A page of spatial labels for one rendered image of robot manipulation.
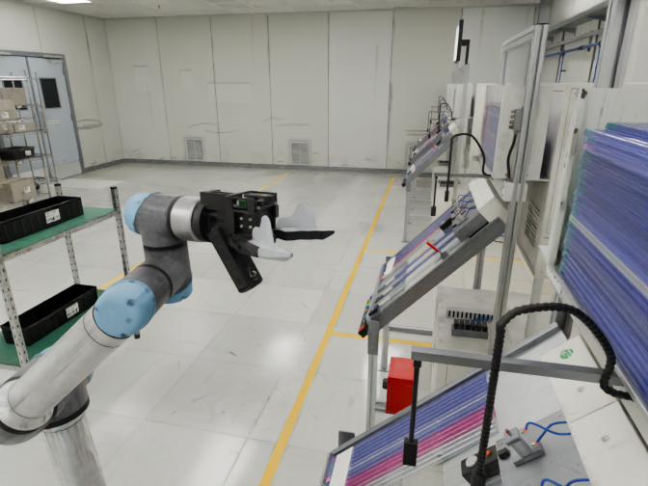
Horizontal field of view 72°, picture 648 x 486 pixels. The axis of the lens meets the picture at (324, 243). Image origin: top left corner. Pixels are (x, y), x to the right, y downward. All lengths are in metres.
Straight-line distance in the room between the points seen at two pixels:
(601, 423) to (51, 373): 0.83
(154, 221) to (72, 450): 0.58
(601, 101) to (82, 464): 1.25
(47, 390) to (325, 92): 8.75
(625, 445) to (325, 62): 8.92
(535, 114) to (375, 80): 7.54
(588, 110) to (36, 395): 1.04
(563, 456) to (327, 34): 8.92
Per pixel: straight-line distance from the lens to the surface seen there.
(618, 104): 0.95
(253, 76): 9.78
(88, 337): 0.78
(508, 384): 1.11
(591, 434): 0.79
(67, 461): 1.19
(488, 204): 1.84
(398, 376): 1.61
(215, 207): 0.73
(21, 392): 0.92
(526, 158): 1.76
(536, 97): 1.75
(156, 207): 0.79
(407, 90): 9.12
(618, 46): 1.07
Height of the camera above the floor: 1.72
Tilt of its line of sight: 20 degrees down
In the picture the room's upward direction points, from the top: straight up
